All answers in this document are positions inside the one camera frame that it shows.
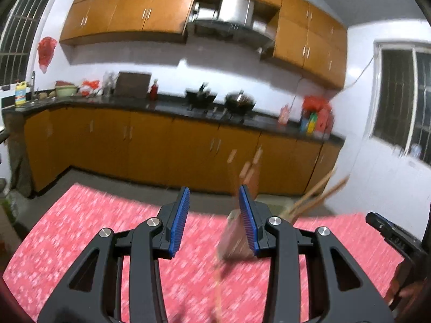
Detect barred window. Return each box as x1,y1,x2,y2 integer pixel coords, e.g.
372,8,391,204
1,0,49,85
371,43,430,165

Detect black wok with utensil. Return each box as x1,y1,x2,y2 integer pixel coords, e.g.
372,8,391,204
185,82,217,110

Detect wooden upper cabinets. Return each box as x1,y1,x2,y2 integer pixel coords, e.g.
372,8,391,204
60,0,348,90

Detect right barred window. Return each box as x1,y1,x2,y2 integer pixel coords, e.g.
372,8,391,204
371,43,430,165

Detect wooden cabinets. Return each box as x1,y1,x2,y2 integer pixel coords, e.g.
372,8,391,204
23,106,341,196
60,0,348,90

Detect left barred window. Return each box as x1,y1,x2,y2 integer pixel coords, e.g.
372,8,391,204
1,0,49,85

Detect dark cutting board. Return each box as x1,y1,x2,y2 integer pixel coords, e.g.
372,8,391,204
113,72,151,99

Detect wooden lower cabinets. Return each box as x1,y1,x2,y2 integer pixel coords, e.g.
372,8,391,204
23,106,341,196

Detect yellow detergent bottle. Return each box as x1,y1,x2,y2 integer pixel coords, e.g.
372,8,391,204
15,81,27,107

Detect red hanging plastic bag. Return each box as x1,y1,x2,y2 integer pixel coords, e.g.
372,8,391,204
37,37,58,74

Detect red sauce bottle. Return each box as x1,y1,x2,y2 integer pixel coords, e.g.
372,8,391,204
148,79,158,101

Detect red floral tablecloth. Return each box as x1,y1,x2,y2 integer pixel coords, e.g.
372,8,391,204
2,184,402,322

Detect steel range hood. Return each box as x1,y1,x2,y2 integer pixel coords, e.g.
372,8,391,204
186,0,279,53

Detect right hand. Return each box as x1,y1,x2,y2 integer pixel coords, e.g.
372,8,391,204
384,259,424,310

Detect orange plastic bag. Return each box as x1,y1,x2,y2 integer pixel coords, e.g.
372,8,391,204
80,80,100,97

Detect green bowl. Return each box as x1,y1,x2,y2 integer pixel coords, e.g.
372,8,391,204
55,85,78,98

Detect beige perforated utensil holder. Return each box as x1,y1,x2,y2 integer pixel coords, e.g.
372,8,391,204
216,193,296,261

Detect red containers with bag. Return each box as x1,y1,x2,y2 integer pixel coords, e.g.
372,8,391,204
300,96,335,140

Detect black wok with lid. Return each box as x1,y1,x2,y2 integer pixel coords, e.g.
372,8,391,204
224,90,256,116

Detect pink bottle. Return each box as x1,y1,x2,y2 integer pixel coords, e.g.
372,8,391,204
278,105,290,126

